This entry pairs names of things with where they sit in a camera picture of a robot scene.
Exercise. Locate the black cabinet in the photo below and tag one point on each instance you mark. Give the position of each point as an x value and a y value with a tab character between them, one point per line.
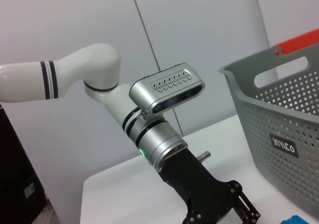
15	164

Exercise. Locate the left wrist camera housing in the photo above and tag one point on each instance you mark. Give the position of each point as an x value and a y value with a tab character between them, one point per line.
154	94

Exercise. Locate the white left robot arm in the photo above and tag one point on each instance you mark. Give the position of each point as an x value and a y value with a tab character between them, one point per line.
87	69

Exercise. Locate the grey perforated plastic storage bin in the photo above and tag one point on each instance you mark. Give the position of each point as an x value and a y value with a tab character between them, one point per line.
274	124

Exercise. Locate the blue square toy brick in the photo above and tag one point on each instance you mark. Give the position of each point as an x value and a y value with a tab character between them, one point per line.
294	220

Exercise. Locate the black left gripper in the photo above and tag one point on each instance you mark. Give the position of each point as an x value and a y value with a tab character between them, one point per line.
199	191

